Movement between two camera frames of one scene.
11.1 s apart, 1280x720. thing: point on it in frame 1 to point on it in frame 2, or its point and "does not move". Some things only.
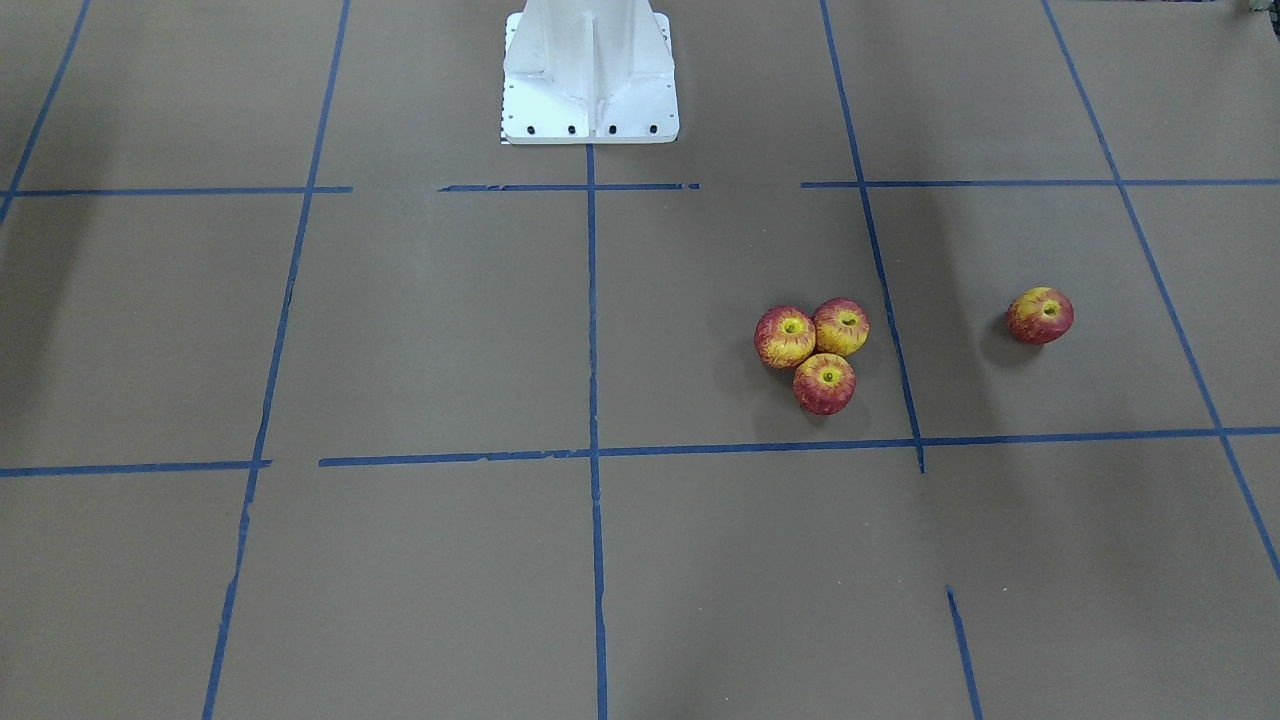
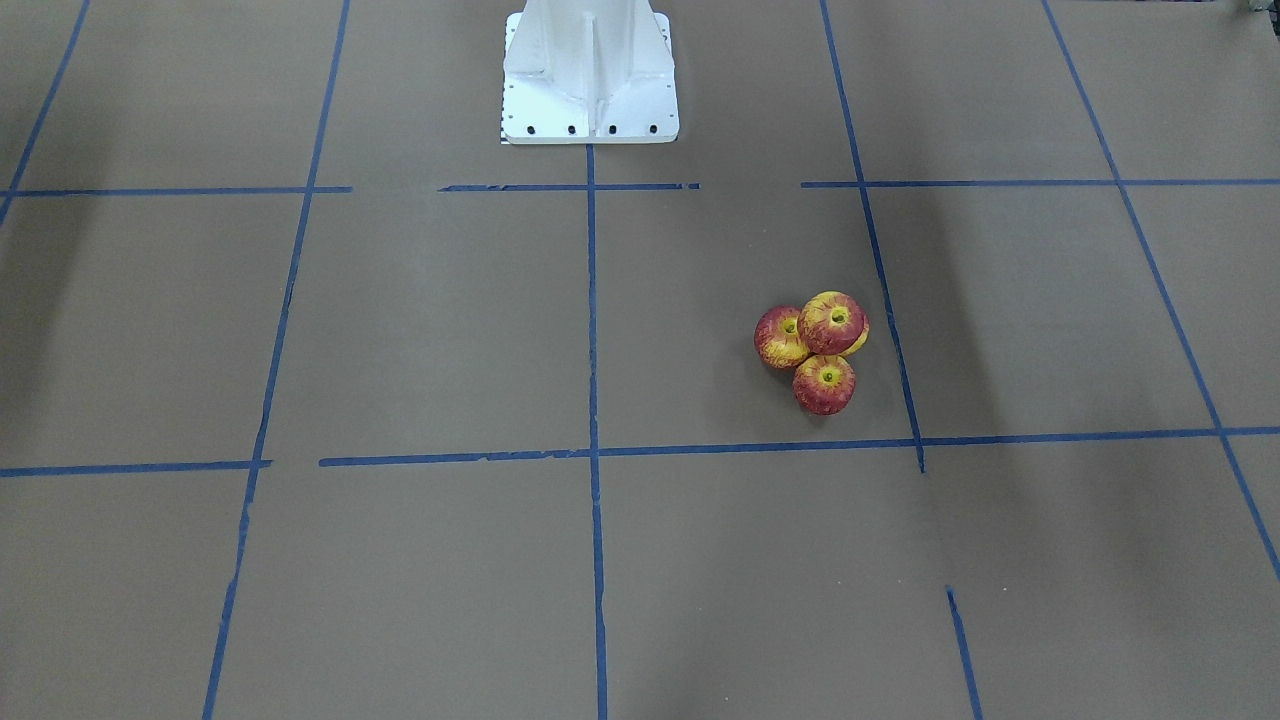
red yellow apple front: [824, 384] does not move
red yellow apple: [1040, 315] to [830, 322]
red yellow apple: [784, 337] does not move
